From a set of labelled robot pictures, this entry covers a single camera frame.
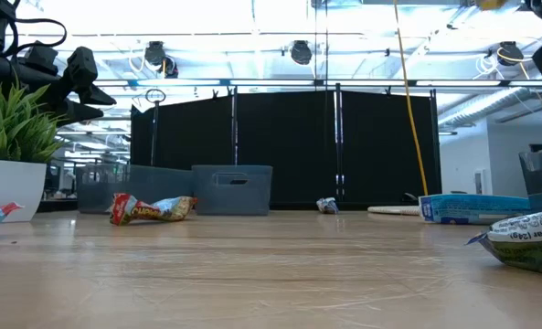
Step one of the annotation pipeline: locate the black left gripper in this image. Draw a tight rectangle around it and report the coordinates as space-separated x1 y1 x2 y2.
0 46 117 127

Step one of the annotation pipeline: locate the red Chewy granola bar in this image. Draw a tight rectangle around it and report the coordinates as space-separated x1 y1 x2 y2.
109 192 198 227

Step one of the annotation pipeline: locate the silver blue granola bar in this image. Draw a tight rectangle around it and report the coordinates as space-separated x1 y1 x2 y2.
315 196 340 215

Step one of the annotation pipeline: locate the green plant in white pot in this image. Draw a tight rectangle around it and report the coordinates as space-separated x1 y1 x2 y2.
0 75 69 224

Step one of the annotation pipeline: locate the horizontal LED light bar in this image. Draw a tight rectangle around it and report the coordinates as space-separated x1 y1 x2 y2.
91 78 542 89

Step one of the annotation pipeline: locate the black partition screen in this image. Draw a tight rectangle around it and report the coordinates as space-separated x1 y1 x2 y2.
130 88 443 207

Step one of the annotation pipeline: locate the white flat disc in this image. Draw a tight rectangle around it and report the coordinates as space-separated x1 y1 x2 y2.
367 205 421 217

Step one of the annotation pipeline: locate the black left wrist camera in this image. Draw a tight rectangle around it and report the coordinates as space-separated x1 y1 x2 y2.
21 40 60 77

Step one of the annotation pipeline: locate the black ceiling cable reel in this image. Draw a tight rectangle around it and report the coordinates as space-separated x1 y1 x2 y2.
143 39 180 80
289 39 314 67
496 39 526 68

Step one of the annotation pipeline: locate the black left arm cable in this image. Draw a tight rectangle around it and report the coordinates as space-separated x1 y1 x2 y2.
5 16 69 58

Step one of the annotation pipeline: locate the black pole with ring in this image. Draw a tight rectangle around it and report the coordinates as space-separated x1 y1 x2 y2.
143 87 167 168

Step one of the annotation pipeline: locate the yellow cable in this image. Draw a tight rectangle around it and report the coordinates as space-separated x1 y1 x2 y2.
391 0 430 197

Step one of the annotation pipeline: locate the silver ventilation duct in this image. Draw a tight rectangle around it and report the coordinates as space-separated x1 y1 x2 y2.
438 86 542 130

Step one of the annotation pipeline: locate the white wall-mounted box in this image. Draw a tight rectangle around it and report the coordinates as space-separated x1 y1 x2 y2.
473 167 487 196

